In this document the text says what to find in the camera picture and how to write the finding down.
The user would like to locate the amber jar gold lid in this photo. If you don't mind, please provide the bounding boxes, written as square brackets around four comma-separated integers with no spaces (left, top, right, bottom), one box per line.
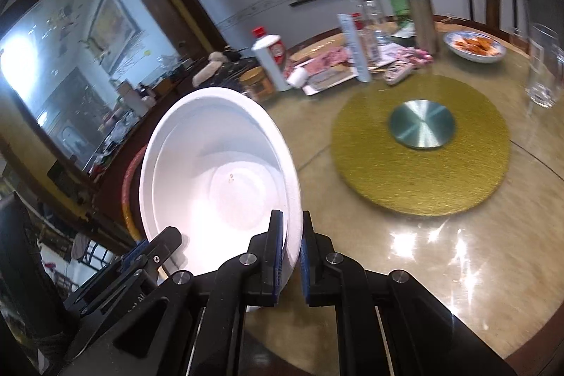
[239,66,276,102]

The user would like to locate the stainless steel thermos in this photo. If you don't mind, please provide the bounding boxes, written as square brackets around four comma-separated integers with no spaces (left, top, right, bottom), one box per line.
[407,0,440,56]

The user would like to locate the gold glitter turntable mat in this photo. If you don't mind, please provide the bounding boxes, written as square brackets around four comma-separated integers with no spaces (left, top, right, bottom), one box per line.
[331,74,510,217]

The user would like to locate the white cup lying down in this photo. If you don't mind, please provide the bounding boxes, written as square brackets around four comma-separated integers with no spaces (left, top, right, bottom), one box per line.
[287,66,309,89]

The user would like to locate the white foam bowl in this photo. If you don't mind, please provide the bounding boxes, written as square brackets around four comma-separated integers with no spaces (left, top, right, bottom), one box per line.
[139,88,303,285]

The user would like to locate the car key fob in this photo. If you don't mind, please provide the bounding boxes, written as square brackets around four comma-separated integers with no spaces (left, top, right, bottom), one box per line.
[383,60,415,86]

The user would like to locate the white liquor bottle red cap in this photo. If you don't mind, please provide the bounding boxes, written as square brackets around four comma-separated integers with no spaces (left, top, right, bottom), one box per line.
[251,27,290,93]

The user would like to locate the black quilted fur-trim jacket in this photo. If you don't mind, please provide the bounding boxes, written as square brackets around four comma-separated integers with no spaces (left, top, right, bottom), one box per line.
[192,46,258,93]

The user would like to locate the hula hoop ring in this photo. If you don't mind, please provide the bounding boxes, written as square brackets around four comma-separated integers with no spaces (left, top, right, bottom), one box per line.
[120,144,149,242]

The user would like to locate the clear drinking glass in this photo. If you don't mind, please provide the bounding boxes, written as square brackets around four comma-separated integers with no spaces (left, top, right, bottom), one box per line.
[526,23,563,108]

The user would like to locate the silver metal turntable disc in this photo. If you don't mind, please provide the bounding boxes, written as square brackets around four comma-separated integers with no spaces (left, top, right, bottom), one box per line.
[388,99,456,150]

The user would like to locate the pink bead bracelet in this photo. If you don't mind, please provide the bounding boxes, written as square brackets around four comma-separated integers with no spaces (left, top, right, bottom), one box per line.
[394,45,435,67]

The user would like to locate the blue white plate with food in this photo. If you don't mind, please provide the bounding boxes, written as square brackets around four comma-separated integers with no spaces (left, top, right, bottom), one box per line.
[443,31,507,64]

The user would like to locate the pink cloth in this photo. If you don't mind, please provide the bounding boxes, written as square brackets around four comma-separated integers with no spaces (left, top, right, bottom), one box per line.
[303,47,349,74]

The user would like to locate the small red cap bottle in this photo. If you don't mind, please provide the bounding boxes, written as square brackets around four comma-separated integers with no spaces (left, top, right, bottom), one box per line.
[352,12,364,32]

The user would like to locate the white blue tube package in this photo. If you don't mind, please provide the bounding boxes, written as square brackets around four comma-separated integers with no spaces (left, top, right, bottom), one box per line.
[337,13,372,83]

